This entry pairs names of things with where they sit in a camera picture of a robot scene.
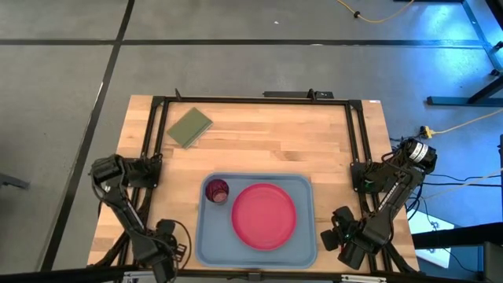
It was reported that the dark red ribbed cup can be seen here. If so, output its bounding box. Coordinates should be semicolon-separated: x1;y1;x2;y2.
204;178;230;205

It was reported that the red plastic plate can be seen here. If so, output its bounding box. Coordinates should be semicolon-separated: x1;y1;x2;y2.
230;182;298;252

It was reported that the blue plastic tray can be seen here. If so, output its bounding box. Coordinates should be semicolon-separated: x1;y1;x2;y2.
195;172;318;270

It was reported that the white floor sheet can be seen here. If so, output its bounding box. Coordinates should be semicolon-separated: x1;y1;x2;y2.
407;211;457;269

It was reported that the green notebook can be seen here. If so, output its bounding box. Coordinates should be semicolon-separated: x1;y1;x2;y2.
166;106;215;150

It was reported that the black overhead rig beam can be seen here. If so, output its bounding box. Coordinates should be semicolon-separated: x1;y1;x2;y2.
0;265;503;283

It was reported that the black slanted beam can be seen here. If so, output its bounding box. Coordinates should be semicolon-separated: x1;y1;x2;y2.
411;221;503;249

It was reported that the grey box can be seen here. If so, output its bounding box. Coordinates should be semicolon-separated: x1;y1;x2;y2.
482;241;503;283

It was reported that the grey flat floor object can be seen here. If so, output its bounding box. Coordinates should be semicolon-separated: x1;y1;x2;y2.
0;173;31;191

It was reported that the black metal floor stand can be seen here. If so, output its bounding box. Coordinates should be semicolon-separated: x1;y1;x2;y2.
392;0;503;108

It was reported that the pale thin cable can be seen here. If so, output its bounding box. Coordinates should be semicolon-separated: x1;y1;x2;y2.
423;167;503;200

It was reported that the black floor cable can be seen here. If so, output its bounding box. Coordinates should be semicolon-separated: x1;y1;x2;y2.
426;172;503;182
420;181;503;189

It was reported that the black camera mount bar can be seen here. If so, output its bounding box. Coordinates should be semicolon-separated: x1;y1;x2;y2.
263;89;335;100

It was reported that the black metal table frame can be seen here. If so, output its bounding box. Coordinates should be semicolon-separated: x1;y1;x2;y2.
94;88;420;276

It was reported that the yellow cable with black plug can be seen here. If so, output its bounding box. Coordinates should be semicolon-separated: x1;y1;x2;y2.
336;0;416;24

